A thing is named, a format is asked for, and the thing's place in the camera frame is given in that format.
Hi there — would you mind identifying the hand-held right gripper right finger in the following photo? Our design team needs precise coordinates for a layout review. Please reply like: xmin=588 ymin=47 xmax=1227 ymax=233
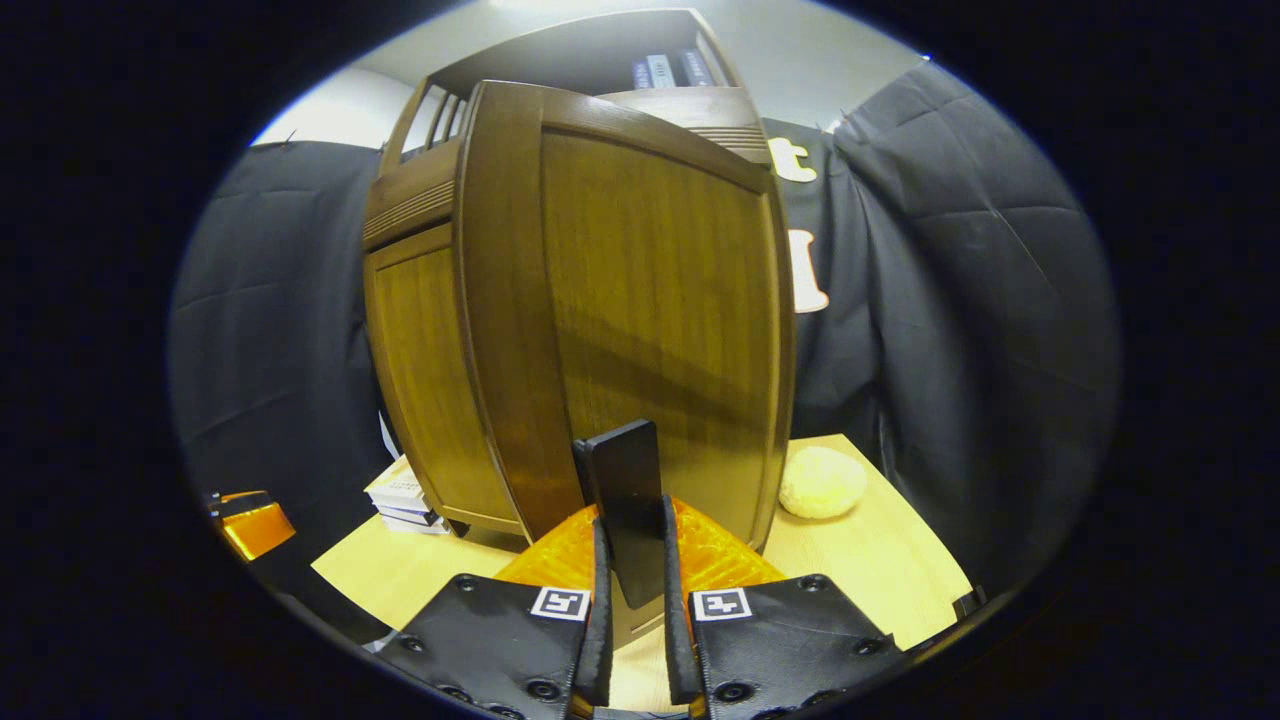
xmin=660 ymin=495 xmax=901 ymax=720

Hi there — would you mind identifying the black backdrop cloth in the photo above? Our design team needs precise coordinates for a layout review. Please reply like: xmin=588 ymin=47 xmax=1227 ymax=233
xmin=168 ymin=60 xmax=1121 ymax=601

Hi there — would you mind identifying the wooden double-door shoe cabinet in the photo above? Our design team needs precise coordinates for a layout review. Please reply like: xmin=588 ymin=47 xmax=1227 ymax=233
xmin=360 ymin=8 xmax=776 ymax=541

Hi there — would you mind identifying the pale yellow round sponge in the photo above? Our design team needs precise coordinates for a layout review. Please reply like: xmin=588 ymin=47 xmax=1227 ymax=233
xmin=778 ymin=446 xmax=869 ymax=521

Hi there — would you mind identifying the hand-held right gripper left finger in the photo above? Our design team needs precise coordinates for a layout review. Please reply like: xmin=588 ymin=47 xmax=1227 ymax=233
xmin=375 ymin=500 xmax=613 ymax=720

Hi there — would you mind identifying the small stack of books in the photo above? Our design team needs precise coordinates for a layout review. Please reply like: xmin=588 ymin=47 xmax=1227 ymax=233
xmin=363 ymin=455 xmax=453 ymax=536

